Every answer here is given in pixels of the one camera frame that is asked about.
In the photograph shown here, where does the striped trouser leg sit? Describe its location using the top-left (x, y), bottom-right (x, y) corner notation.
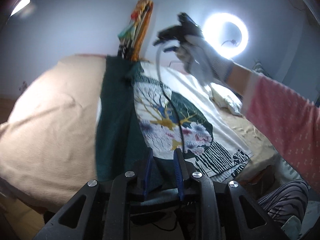
top-left (257, 179), bottom-right (309, 226)

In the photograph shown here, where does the green striped white pillow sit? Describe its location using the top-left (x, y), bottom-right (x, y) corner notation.
top-left (252, 61), bottom-right (272, 78)

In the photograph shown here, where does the white ring light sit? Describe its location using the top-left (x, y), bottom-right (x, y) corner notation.
top-left (202, 12), bottom-right (249, 59)

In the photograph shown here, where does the white green printed t-shirt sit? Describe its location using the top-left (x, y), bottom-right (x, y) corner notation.
top-left (95, 56), bottom-right (252, 183)

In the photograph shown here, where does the beige bed cover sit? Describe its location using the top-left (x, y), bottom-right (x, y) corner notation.
top-left (1, 55), bottom-right (277, 211)

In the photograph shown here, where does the white gloved right hand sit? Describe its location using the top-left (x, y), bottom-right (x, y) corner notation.
top-left (175, 35), bottom-right (233, 86)

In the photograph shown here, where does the folded white garment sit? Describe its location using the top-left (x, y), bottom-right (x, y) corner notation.
top-left (208, 83), bottom-right (242, 116)

